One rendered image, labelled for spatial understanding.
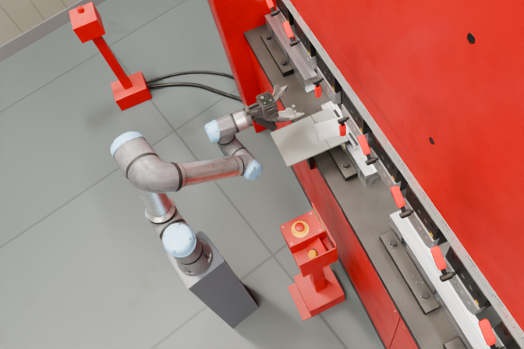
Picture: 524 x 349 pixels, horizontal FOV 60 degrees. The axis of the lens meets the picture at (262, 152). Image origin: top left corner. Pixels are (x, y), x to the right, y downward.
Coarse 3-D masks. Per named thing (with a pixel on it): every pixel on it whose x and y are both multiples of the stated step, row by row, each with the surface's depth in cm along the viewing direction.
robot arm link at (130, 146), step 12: (132, 132) 145; (120, 144) 142; (132, 144) 141; (144, 144) 143; (120, 156) 141; (132, 156) 138; (144, 156) 138; (144, 192) 156; (156, 204) 163; (168, 204) 170; (156, 216) 169; (168, 216) 171; (180, 216) 177; (156, 228) 174
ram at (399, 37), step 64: (320, 0) 132; (384, 0) 93; (448, 0) 72; (512, 0) 59; (384, 64) 107; (448, 64) 80; (512, 64) 64; (384, 128) 125; (448, 128) 90; (512, 128) 70; (448, 192) 102; (512, 192) 78; (512, 256) 87
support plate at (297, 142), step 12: (300, 120) 186; (312, 120) 185; (324, 120) 184; (276, 132) 185; (288, 132) 184; (300, 132) 182; (312, 132) 181; (276, 144) 182; (288, 144) 181; (300, 144) 180; (312, 144) 178; (324, 144) 177; (336, 144) 177; (288, 156) 178; (300, 156) 177; (312, 156) 176
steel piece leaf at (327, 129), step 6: (330, 120) 183; (318, 126) 182; (324, 126) 182; (330, 126) 181; (336, 126) 181; (318, 132) 181; (324, 132) 180; (330, 132) 180; (336, 132) 179; (318, 138) 179; (324, 138) 179
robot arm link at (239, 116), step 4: (236, 112) 163; (240, 112) 162; (244, 112) 163; (236, 116) 162; (240, 116) 162; (244, 116) 162; (236, 120) 161; (240, 120) 161; (244, 120) 162; (236, 124) 169; (240, 124) 162; (244, 124) 162; (248, 124) 163; (240, 128) 162; (244, 128) 163; (248, 128) 165
